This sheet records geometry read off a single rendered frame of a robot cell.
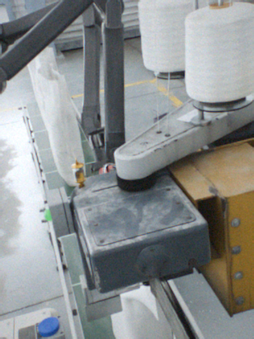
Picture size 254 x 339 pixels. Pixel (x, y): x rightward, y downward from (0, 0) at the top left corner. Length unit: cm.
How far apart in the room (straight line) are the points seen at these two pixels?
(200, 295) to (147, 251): 186
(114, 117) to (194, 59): 46
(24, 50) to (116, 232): 60
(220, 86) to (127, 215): 31
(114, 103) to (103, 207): 41
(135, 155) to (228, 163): 23
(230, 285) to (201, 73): 47
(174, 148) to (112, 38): 39
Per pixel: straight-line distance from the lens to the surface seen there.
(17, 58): 133
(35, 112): 468
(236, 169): 111
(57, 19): 132
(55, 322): 149
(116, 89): 133
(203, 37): 91
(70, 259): 250
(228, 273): 110
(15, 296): 301
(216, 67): 92
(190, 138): 111
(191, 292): 278
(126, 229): 93
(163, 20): 113
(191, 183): 105
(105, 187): 108
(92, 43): 178
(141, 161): 102
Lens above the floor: 186
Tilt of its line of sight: 27 degrees down
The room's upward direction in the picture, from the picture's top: 8 degrees counter-clockwise
